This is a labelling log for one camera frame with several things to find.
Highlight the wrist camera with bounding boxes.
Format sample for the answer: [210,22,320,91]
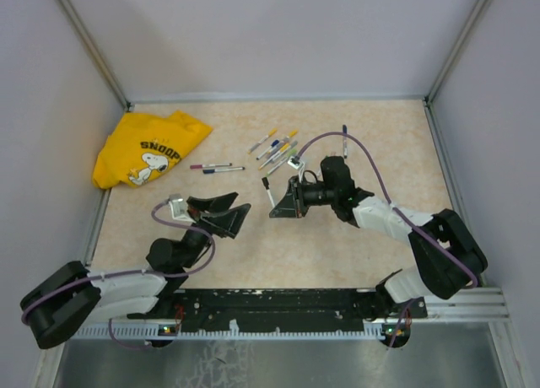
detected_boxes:
[288,156,305,171]
[168,194,191,222]

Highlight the yellow Snoopy t-shirt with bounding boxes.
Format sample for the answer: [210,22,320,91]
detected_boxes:
[92,110,213,190]

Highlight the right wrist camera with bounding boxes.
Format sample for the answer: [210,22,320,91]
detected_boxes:
[288,156,305,171]

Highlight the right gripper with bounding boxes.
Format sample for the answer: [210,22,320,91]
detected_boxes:
[271,175,338,218]

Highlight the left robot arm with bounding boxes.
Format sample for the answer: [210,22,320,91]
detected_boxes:
[20,192,251,349]

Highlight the aluminium frame rail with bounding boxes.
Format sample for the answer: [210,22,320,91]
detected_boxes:
[53,288,508,329]

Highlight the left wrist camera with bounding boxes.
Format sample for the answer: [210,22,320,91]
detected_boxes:
[168,194,191,222]

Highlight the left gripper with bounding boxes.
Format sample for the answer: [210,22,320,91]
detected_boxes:
[181,193,251,269]

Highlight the light green capped pen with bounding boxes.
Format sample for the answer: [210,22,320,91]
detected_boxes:
[266,149,296,176]

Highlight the magenta capped pen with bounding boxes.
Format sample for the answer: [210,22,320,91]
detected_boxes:
[189,162,232,170]

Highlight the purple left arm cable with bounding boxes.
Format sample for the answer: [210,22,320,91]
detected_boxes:
[20,200,217,353]

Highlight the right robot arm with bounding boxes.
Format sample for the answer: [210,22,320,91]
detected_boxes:
[269,156,488,320]

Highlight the yellow capped pen middle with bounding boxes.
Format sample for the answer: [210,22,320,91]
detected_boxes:
[258,143,290,170]

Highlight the dark blue capped pen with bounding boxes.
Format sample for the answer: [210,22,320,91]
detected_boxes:
[202,166,246,175]

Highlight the black capped pen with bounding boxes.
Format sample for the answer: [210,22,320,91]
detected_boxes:
[262,177,276,207]

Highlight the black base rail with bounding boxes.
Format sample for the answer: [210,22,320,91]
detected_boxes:
[127,288,405,333]

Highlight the grey capped pen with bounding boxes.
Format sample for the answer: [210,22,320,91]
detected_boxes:
[271,141,298,161]

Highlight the navy capped pen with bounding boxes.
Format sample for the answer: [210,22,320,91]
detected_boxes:
[256,139,280,160]

